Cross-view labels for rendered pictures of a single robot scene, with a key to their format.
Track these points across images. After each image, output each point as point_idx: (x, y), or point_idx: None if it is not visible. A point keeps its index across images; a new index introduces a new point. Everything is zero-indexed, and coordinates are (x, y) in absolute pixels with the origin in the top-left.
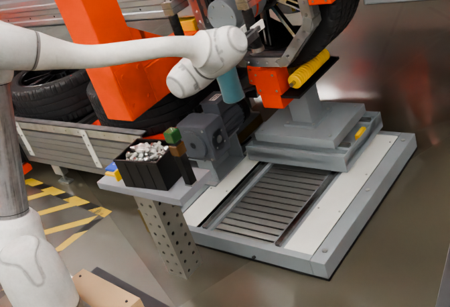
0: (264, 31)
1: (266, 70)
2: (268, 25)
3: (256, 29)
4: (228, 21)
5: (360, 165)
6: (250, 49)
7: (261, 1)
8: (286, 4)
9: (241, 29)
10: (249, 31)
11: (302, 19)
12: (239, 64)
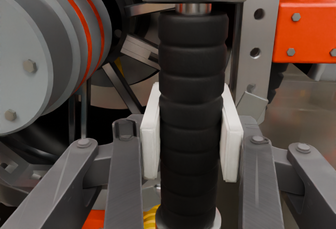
0: (72, 118)
1: (87, 219)
2: (86, 106)
3: (318, 152)
4: (8, 85)
5: None
6: (29, 157)
7: (108, 40)
8: (149, 62)
9: (153, 134)
10: (267, 161)
11: (236, 98)
12: (3, 200)
